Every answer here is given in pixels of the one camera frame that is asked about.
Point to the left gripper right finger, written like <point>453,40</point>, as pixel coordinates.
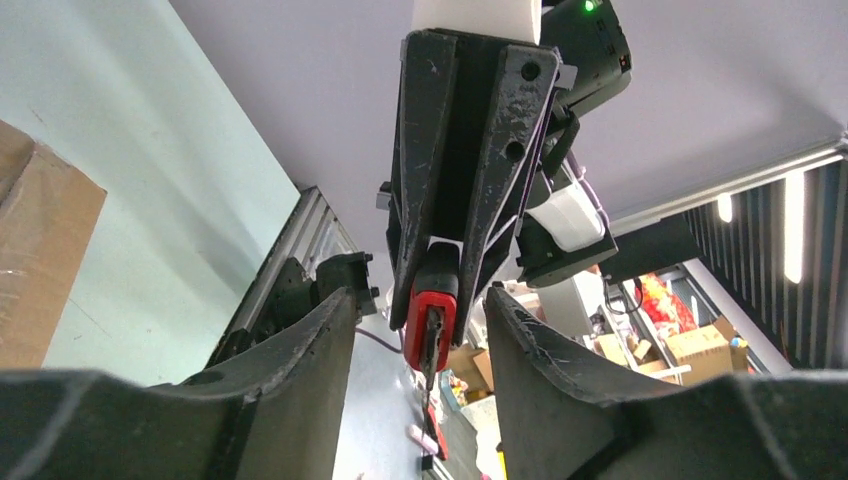
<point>565,412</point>

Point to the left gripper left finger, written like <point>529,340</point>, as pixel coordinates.
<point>271,412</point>

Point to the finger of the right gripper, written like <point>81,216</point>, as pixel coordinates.
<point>428,67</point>
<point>523,82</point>

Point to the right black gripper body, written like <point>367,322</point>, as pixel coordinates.
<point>541,261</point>

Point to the red black utility knife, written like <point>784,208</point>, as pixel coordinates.
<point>432,311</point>

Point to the brown cardboard express box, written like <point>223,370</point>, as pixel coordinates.
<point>49,210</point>

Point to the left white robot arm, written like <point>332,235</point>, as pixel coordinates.
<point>331,278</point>

